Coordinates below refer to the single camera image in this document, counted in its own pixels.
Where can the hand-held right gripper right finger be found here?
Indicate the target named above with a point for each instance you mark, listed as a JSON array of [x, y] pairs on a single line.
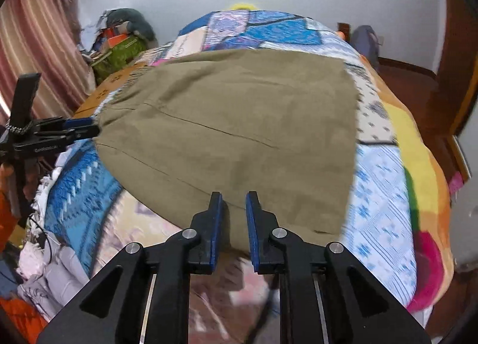
[[252, 232]]

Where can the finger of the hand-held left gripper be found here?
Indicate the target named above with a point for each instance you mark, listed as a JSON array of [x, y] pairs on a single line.
[[76, 122], [84, 132]]

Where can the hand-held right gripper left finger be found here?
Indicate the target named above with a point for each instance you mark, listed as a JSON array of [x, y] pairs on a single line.
[[216, 232]]

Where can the olive khaki pants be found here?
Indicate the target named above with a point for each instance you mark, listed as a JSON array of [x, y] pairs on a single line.
[[231, 131]]

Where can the green patterned cloth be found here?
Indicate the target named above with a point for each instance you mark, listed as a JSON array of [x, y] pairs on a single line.
[[119, 53]]

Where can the striped pink curtain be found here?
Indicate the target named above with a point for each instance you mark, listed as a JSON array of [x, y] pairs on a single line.
[[37, 41]]

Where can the grey stuffed bag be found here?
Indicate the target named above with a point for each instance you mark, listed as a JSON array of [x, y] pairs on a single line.
[[134, 21]]

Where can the pile of white cloths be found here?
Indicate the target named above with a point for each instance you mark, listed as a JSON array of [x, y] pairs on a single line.
[[56, 273]]

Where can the colourful patchwork blanket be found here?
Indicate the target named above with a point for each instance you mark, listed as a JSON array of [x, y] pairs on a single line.
[[377, 187]]

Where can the orange cloth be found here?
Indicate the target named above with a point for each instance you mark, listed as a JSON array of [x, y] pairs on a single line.
[[20, 318]]

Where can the yellow pillow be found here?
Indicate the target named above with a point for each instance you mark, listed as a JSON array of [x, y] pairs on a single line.
[[244, 6]]

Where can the grey backpack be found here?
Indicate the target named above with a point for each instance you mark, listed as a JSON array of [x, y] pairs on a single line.
[[366, 43]]

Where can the wooden bed post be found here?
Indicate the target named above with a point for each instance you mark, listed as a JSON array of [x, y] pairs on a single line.
[[343, 30]]

